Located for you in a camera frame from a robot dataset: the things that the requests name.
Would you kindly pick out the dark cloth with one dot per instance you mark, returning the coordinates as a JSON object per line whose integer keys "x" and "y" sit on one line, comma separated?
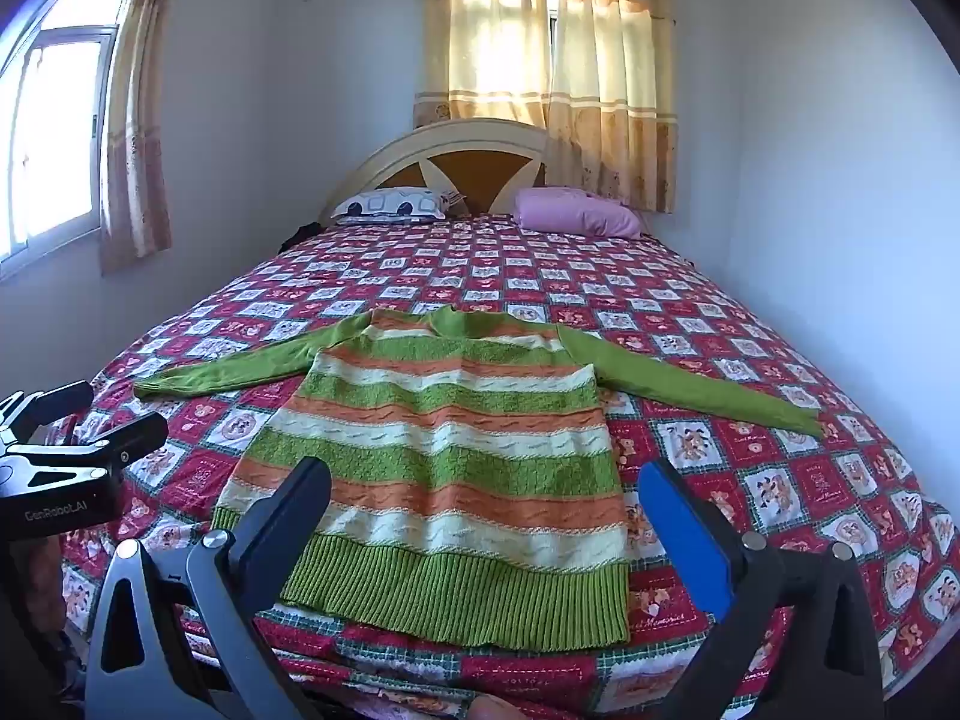
{"x": 300, "y": 234}

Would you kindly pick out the green orange striped knit sweater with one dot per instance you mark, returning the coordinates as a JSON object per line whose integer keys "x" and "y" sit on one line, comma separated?
{"x": 450, "y": 465}

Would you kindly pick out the red checkered printed bedspread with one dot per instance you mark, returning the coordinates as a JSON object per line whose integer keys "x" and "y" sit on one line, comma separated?
{"x": 750, "y": 405}

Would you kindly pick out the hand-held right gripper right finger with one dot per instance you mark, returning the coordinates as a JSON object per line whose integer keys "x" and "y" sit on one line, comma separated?
{"x": 686, "y": 532}

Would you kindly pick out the pink pillow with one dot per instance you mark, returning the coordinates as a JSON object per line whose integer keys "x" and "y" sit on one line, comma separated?
{"x": 577, "y": 211}

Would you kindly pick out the side window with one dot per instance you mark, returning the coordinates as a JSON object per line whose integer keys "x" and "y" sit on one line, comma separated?
{"x": 52, "y": 135}

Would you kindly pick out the white patterned pillow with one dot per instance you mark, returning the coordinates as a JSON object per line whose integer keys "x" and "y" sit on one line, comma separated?
{"x": 394, "y": 204}

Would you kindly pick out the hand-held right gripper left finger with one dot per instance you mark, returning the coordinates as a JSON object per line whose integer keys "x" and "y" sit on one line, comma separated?
{"x": 289, "y": 514}

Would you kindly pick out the cream wooden headboard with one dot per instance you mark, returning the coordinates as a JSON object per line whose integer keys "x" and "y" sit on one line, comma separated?
{"x": 457, "y": 165}

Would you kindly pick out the yellow side window curtain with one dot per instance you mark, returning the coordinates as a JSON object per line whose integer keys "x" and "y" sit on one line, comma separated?
{"x": 139, "y": 105}

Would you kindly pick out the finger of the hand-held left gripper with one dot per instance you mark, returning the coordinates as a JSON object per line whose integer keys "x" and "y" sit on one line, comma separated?
{"x": 139, "y": 431}
{"x": 64, "y": 397}

